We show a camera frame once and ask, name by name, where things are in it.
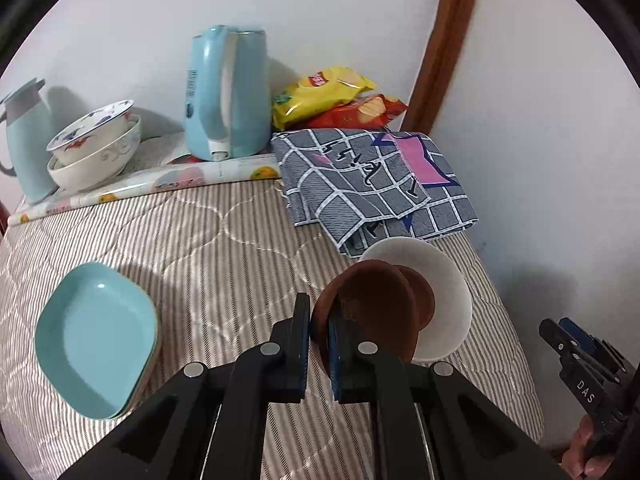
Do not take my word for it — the white ceramic bowl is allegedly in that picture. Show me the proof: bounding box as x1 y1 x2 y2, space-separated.
359 237 472 363

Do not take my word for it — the printed plastic table sheet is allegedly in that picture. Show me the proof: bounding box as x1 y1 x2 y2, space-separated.
7 135 281 226

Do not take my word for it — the small brown bowl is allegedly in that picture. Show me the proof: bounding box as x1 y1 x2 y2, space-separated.
400 266 436 333
311 260 417 376

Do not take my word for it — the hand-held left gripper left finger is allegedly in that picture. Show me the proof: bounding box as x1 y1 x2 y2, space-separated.
57 292 312 480

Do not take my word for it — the striped quilted table cover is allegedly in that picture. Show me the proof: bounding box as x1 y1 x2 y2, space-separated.
0 180 546 480

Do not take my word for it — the yellow chip bag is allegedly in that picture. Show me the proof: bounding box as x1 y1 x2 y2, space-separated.
271 66 377 131

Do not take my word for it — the blue square plate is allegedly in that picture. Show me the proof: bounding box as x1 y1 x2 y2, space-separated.
34 261 160 418

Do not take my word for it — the large white patterned bowl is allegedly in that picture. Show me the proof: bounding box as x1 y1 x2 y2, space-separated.
47 115 142 192

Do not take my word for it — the person's right hand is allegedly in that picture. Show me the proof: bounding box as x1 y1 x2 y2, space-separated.
562 416 609 480

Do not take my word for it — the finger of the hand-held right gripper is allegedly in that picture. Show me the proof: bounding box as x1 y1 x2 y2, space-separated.
559 317 626 373
539 319 581 361

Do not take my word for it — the brown wooden door frame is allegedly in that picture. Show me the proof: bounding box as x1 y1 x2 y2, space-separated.
402 0 483 136

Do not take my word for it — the grey checked cloth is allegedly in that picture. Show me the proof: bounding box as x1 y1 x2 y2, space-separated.
271 128 478 259

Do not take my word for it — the light blue thermos jug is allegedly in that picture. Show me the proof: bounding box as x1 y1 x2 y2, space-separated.
0 78 58 204

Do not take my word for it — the light blue electric kettle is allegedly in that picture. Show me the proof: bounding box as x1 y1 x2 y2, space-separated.
182 25 271 162

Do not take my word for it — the blue fish patterned bowl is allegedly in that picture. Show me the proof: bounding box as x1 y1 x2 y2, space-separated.
46 100 136 166

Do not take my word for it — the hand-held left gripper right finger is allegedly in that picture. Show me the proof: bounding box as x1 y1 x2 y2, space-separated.
327 310 571 480

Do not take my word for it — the red chip bag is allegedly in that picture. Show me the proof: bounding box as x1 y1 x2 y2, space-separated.
305 94 408 130

